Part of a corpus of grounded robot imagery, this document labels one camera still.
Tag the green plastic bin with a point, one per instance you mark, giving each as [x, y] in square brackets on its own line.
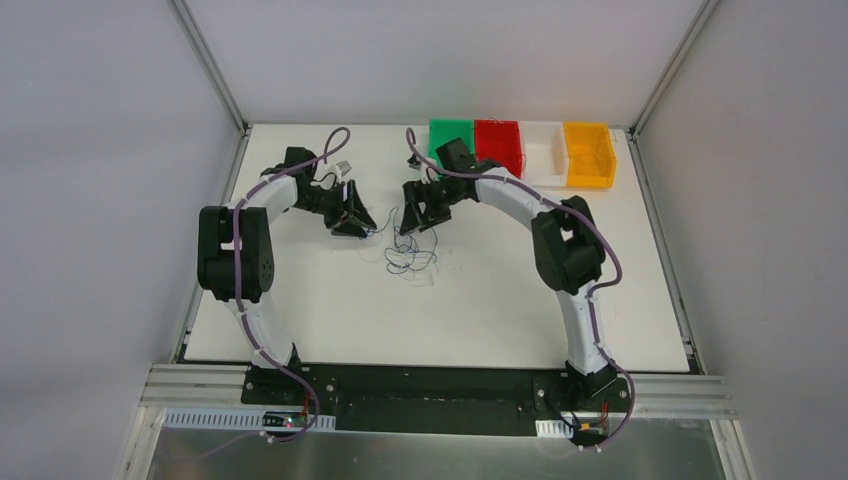
[442, 131]

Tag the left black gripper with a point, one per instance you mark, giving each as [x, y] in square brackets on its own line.
[341, 207]

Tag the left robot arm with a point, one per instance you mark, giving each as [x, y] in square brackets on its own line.
[235, 259]

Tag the right white cable duct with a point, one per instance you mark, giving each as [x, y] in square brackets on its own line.
[554, 429]

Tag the aluminium front frame rail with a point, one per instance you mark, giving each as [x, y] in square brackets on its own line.
[657, 396]

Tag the white plastic bin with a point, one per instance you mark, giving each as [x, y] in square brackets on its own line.
[545, 154]

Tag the left white cable duct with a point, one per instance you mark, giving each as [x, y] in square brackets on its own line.
[275, 420]

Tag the yellow plastic bin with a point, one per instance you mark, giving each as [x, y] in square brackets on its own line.
[592, 162]

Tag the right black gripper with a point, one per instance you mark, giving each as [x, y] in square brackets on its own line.
[430, 204]

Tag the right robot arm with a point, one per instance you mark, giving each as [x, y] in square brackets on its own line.
[568, 249]

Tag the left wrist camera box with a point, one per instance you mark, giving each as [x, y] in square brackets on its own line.
[340, 169]

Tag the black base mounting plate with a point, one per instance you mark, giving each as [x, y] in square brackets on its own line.
[440, 400]

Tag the white cable duct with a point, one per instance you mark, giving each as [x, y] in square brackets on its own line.
[275, 420]
[554, 429]

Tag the red plastic bin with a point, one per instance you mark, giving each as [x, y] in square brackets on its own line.
[499, 140]

